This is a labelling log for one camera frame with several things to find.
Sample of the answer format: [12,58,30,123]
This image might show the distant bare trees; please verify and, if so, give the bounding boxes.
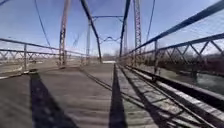
[101,49,122,63]

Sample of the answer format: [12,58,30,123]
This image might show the metal lattice railing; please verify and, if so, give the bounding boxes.
[0,37,88,74]
[119,0,224,84]

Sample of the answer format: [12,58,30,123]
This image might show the grey wooden plank bridge deck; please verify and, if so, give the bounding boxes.
[0,61,224,128]

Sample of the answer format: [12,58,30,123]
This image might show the rusty steel bridge truss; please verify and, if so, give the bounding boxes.
[0,0,224,69]

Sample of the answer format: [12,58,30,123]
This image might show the river water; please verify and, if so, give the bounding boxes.
[156,68,224,97]

